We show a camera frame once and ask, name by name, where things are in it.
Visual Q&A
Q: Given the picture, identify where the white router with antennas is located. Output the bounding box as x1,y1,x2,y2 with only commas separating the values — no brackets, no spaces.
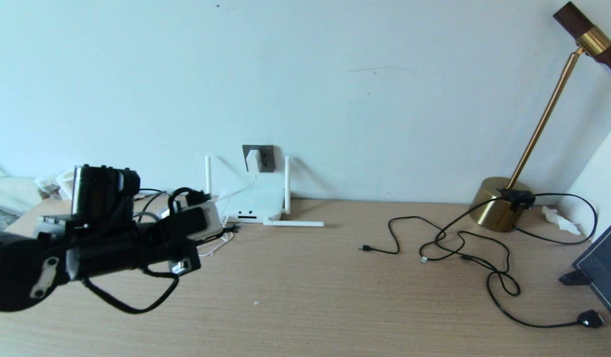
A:
205,155,325,228

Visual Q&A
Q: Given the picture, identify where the brass desk lamp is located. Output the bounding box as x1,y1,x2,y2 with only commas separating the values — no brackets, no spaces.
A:
469,0,611,233

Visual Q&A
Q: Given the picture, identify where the black cable bundle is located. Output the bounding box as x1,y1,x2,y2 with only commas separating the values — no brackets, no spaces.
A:
433,191,606,329

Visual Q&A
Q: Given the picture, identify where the black ethernet cable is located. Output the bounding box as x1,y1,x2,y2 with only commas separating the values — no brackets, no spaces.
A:
132,187,242,246

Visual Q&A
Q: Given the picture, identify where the grey wall socket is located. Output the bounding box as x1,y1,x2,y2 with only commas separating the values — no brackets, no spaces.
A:
242,144,276,173

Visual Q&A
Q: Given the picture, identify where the black usb charging cable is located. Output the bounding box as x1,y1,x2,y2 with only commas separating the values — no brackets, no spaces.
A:
359,216,486,263

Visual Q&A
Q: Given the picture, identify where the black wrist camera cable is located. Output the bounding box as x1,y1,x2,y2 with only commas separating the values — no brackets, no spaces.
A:
82,187,210,314

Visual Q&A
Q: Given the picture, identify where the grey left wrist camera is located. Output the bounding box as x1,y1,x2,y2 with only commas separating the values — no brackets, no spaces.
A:
186,200,223,241

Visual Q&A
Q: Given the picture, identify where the white paper roll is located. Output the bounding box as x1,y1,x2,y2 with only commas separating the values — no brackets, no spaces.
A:
57,170,76,200

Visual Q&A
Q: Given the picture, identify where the white adapter cable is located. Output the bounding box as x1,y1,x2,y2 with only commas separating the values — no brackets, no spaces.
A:
199,175,259,258

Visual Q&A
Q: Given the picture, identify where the crumpled white tissue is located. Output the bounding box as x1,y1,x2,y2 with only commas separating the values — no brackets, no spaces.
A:
542,206,582,236

